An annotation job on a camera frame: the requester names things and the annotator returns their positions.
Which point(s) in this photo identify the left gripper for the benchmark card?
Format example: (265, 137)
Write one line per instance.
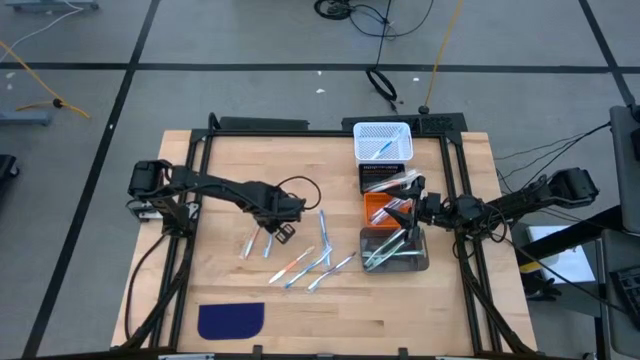
(282, 210)

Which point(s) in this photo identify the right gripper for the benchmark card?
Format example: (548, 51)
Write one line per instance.
(435, 210)

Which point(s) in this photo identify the white toothbrush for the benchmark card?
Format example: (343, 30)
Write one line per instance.
(397, 205)
(387, 214)

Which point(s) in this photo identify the blue toothbrush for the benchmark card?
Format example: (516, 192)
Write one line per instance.
(385, 149)
(307, 267)
(268, 246)
(325, 235)

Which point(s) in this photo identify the red toothbrush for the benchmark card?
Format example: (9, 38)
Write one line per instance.
(250, 242)
(385, 186)

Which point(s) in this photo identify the green toothbrush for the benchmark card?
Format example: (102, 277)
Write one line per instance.
(382, 255)
(405, 253)
(385, 244)

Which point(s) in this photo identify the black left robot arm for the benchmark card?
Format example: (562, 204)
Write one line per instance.
(215, 187)

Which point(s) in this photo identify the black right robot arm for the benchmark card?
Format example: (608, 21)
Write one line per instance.
(525, 200)

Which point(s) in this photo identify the orange perforated plastic basket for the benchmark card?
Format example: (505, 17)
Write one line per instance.
(370, 215)

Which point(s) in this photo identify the black perforated plastic basket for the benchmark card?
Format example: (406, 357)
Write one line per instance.
(372, 172)

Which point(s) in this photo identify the purple toothbrush in clear wrapper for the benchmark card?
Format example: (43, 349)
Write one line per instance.
(330, 272)

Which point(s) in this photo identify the smoky grey translucent bin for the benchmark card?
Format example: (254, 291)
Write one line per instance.
(395, 265)

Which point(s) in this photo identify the white perforated plastic basket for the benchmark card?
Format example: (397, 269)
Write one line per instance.
(365, 150)

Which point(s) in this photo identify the black perforated panel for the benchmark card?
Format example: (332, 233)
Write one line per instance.
(435, 122)

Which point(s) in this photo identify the dark blue mat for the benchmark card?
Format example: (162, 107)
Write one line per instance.
(230, 321)

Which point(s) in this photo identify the black flat panel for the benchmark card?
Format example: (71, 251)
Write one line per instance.
(262, 123)

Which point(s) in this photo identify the white box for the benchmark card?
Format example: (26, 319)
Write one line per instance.
(565, 260)

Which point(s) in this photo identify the grey desk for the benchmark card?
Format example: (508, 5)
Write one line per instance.
(625, 150)

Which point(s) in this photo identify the black keyboard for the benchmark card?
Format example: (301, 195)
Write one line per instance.
(629, 295)

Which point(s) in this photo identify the black caster wheel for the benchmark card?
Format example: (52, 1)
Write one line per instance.
(7, 167)

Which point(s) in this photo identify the grey table foot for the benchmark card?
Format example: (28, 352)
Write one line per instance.
(50, 5)
(22, 118)

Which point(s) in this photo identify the black aluminium table frame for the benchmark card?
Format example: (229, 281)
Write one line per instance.
(325, 133)

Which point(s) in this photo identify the silver clamp bracket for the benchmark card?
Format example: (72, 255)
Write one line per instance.
(145, 212)

